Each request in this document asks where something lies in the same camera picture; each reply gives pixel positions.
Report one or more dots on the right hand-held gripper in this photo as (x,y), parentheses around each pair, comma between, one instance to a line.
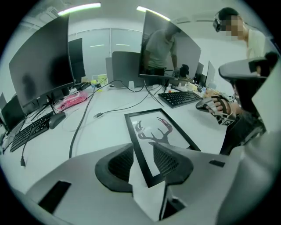
(227,121)

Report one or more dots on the large black flat monitor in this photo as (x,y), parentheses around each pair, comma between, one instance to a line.
(182,52)

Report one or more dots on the pink wet wipes packet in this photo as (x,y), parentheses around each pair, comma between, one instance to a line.
(73,100)

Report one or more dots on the person's head and torso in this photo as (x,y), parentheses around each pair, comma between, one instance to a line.
(255,41)

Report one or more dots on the person's right hand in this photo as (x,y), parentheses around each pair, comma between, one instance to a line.
(219,106)

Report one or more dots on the pile of snack packets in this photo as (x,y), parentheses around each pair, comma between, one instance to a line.
(211,92)

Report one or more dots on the black head-worn camera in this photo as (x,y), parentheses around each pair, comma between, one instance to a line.
(217,24)

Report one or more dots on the black computer mouse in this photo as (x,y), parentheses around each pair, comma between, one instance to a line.
(56,119)

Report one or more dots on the black keyboard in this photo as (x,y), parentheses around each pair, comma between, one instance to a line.
(179,98)
(29,131)

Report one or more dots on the small yellow toy figure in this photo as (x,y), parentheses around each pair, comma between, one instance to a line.
(93,83)

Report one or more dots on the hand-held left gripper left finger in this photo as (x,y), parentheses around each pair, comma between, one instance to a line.
(103,173)

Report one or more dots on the grey monitor back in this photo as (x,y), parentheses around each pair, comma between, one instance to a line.
(126,68)

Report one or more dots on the ceiling light strip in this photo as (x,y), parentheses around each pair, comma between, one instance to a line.
(79,8)
(152,12)

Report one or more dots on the black picture frame antler print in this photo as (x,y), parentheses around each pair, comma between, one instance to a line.
(153,128)

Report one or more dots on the large black curved monitor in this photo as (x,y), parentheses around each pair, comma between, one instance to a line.
(44,61)

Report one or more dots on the person's right forearm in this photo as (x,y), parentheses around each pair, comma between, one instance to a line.
(236,108)

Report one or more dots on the black background monitor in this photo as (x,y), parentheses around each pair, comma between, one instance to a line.
(76,59)

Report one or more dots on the slim grey monitor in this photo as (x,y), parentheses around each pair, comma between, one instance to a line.
(210,73)

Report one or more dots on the small dark monitor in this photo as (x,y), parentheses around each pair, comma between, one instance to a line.
(12,114)

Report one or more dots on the grey black office chair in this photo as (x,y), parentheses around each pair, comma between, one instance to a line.
(240,70)

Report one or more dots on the yellow green box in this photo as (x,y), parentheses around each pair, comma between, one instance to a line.
(101,78)

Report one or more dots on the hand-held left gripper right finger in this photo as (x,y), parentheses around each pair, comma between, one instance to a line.
(175,167)

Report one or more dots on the white table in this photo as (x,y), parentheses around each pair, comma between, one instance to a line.
(105,138)

